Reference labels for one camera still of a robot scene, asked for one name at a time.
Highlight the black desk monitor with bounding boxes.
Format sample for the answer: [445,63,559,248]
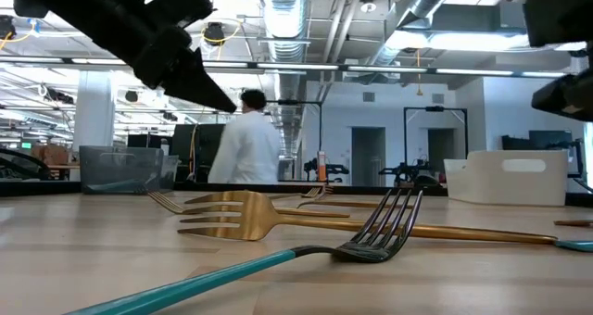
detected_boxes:
[501,129,586,152]

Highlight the silver ventilation duct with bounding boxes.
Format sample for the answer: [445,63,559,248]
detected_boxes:
[368,0,464,69]
[257,0,311,121]

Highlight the orange bottle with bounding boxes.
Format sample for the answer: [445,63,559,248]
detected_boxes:
[316,150,328,183]

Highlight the black ceiling device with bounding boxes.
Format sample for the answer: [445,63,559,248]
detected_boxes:
[202,21,227,47]

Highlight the grey door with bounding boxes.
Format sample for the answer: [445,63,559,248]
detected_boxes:
[426,128,458,175]
[350,126,387,187]

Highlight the grey translucent plastic bin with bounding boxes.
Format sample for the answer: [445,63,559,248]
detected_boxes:
[78,145,180,195]

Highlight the person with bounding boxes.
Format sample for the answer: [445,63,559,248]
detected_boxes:
[207,88,283,185]

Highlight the cardboard box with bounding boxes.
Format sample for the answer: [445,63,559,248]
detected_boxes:
[30,143,70,168]

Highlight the black aluminium table frame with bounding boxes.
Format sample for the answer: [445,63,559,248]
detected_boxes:
[0,179,593,208]

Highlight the white pillar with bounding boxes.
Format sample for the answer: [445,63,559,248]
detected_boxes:
[72,70,116,152]

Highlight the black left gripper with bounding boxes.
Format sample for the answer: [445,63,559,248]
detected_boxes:
[110,0,237,114]

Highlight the black arched bracket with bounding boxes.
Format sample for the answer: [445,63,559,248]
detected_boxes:
[413,173,440,189]

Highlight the white plastic bin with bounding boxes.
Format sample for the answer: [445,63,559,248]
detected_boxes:
[443,148,571,208]

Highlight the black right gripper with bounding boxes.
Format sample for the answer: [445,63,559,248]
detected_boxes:
[531,69,593,123]

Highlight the black frame stand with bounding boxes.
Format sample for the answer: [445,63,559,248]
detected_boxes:
[401,105,469,187]

